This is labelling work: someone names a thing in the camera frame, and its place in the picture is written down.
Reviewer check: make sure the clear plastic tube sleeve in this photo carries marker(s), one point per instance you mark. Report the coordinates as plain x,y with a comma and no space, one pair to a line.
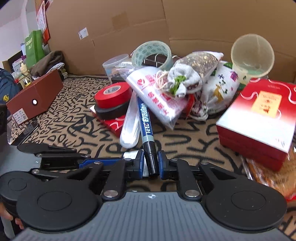
130,130

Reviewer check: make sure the white red printed plastic bag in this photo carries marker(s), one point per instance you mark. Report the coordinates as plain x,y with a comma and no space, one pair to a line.
166,108

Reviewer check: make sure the red electrical tape roll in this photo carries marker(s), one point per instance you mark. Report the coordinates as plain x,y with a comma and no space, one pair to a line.
113,95

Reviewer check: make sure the red white gift box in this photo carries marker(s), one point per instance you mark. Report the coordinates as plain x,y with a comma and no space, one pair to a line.
260,123

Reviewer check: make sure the green paper bag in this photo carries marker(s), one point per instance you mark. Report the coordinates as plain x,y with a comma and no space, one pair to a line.
34,48

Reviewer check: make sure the patterned clear tape roll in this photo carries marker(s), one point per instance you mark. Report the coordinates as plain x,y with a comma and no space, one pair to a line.
153,49

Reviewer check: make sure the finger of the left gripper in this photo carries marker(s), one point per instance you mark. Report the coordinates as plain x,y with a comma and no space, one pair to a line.
34,148
104,161

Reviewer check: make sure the translucent plastic funnel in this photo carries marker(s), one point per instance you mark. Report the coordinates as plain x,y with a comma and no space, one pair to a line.
252,56

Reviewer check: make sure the flat red card packet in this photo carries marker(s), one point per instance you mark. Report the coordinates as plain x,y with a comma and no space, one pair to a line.
114,125

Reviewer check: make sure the person left hand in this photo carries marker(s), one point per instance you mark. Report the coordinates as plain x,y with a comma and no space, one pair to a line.
6,215

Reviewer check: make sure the blue black erasable marker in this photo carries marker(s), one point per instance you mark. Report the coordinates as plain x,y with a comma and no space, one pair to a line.
148,142

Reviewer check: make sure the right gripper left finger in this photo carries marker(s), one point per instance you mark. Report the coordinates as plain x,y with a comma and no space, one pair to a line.
123,170

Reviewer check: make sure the black electrical tape roll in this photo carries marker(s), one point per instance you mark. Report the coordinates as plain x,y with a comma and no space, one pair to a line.
111,113

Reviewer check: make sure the large cardboard backdrop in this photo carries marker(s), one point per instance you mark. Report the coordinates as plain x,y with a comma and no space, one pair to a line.
91,32

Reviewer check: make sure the clear plastic container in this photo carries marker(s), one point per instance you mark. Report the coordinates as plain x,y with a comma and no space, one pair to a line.
112,66

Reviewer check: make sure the red snack packet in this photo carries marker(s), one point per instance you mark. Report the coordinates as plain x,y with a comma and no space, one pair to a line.
283,180

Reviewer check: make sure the brown wooden box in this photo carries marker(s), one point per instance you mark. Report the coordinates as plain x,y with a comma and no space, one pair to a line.
36,98

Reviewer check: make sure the brown folded cloth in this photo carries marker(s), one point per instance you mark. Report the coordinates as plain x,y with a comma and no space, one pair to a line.
46,63

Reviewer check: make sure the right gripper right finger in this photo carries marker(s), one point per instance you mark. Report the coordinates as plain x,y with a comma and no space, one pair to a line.
184,174

